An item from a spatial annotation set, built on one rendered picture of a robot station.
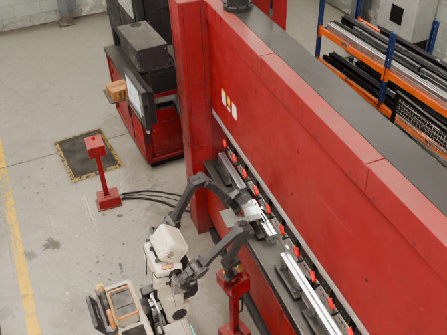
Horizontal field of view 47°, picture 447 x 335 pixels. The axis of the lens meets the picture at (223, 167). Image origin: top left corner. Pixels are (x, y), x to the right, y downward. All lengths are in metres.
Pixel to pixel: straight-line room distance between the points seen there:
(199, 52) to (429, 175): 2.23
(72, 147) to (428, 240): 5.04
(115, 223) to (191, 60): 2.07
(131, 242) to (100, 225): 0.42
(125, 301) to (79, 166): 2.88
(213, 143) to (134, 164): 1.77
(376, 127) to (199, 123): 2.10
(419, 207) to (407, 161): 0.27
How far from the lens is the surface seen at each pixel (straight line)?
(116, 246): 5.04
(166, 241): 3.09
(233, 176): 4.13
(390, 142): 2.32
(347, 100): 2.57
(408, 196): 2.06
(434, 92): 4.48
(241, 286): 3.63
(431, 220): 1.99
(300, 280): 3.41
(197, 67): 3.96
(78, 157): 6.22
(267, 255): 3.66
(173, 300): 3.43
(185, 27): 3.79
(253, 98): 3.22
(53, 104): 7.36
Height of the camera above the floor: 3.62
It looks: 39 degrees down
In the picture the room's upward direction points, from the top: 2 degrees counter-clockwise
